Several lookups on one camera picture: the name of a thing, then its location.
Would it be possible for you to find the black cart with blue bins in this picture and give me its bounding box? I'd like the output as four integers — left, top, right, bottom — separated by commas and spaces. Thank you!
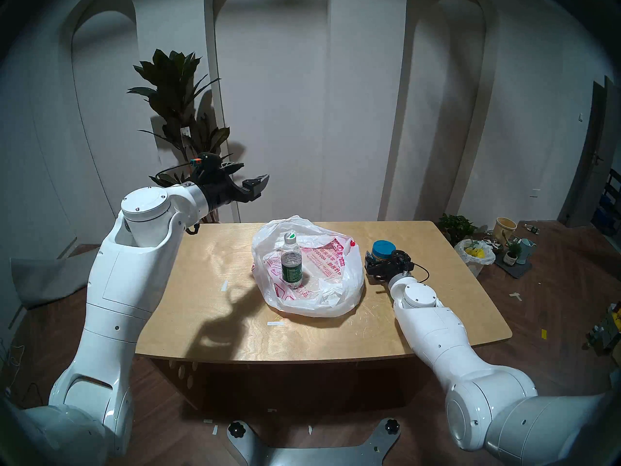
591, 168, 621, 237

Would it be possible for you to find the light wooden table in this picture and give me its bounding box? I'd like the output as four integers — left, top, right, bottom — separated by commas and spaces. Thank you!
135, 221, 513, 412

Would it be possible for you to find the grey door leaf by switch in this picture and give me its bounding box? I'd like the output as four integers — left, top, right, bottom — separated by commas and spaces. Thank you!
558, 77, 621, 228

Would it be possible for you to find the small bushy green plant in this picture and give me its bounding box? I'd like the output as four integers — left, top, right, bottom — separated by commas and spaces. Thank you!
437, 214, 478, 247

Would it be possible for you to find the tall dark leafy plant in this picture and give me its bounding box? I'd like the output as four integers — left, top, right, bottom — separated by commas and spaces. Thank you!
127, 49, 245, 223

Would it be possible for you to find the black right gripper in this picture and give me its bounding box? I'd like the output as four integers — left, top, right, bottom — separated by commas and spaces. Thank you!
364, 250, 415, 282

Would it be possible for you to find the blue lid peanut butter jar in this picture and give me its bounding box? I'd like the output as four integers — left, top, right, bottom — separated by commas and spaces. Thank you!
372, 240, 396, 265

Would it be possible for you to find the grey metal robot base plate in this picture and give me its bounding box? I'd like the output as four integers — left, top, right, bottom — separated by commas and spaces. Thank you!
228, 418, 401, 466

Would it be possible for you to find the green label water bottle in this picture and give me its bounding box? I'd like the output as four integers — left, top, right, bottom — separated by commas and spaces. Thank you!
280, 232, 303, 289

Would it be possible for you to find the white red-print plastic bag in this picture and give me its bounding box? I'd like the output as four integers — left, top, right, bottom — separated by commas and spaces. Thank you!
251, 216, 365, 318

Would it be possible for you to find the dark flat tray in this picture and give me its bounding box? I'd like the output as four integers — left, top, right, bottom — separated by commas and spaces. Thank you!
495, 254, 533, 280

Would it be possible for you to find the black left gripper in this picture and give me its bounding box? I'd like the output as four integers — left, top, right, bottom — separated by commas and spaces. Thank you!
198, 162, 270, 213

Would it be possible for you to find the white bag-lined trash bin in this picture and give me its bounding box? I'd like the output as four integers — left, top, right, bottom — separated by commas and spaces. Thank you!
454, 238, 496, 278

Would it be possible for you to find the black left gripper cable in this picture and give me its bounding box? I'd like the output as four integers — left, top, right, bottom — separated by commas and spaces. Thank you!
155, 162, 196, 180

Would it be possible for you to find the tan paper cup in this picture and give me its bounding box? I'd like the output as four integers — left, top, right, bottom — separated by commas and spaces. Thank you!
493, 217, 518, 242

